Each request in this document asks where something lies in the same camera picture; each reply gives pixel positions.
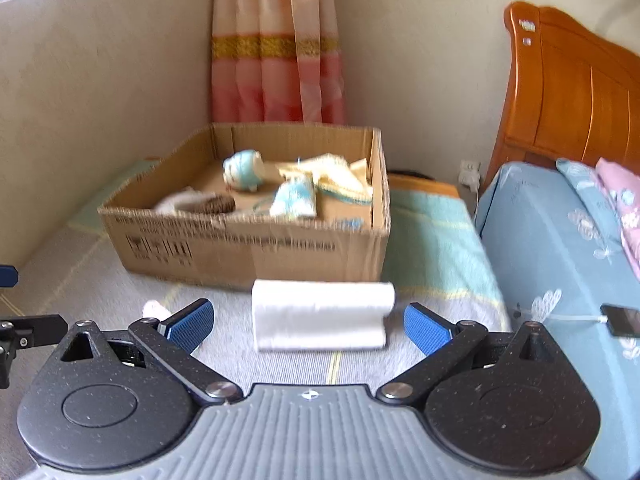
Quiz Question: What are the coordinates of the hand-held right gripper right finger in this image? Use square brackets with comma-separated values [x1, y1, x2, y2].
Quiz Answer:
[375, 303, 569, 407]

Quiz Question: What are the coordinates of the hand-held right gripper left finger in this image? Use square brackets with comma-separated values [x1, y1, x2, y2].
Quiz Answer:
[49, 298, 246, 408]

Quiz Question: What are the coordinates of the cardboard box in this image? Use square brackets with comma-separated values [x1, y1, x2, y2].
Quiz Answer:
[97, 122, 392, 291]

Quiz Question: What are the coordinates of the white cloth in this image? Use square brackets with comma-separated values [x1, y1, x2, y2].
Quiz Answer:
[251, 279, 396, 352]

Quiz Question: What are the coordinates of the brown knitted hair scrunchie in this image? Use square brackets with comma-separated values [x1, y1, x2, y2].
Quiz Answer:
[197, 194, 237, 215]

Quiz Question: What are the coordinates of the embroidered blue tasselled sachet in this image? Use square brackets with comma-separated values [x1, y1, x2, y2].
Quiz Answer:
[252, 177, 364, 231]

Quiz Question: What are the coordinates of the pale yellow cleaning cloth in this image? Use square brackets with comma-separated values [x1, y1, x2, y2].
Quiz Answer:
[277, 152, 374, 206]
[349, 157, 374, 184]

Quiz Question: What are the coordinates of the grey plaid bed sheet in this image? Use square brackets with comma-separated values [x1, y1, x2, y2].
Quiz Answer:
[0, 157, 512, 411]

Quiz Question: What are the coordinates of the blue floral bed mattress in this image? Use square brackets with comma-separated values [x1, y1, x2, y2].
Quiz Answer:
[474, 160, 640, 480]

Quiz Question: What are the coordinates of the blue plush toy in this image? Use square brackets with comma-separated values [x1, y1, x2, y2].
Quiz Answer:
[222, 149, 266, 194]

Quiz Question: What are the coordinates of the black smartphone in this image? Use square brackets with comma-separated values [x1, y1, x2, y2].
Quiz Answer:
[599, 303, 640, 339]

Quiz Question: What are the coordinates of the blue floral pillow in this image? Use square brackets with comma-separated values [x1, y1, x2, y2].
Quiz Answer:
[555, 157, 640, 281]

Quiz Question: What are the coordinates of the pink pillow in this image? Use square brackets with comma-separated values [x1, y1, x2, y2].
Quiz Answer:
[594, 157, 640, 282]

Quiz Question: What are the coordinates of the wooden headboard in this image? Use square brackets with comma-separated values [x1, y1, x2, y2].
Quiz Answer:
[481, 1, 640, 196]

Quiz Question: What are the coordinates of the pink striped curtain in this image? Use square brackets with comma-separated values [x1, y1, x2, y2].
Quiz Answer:
[209, 0, 347, 125]

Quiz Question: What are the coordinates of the wooden bed frame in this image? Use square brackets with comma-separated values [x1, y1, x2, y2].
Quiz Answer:
[387, 174, 462, 199]

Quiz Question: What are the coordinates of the white charging cable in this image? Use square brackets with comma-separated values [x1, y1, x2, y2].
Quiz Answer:
[547, 312, 609, 324]

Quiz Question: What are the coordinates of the white wall socket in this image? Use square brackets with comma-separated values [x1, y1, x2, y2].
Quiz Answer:
[458, 159, 482, 188]

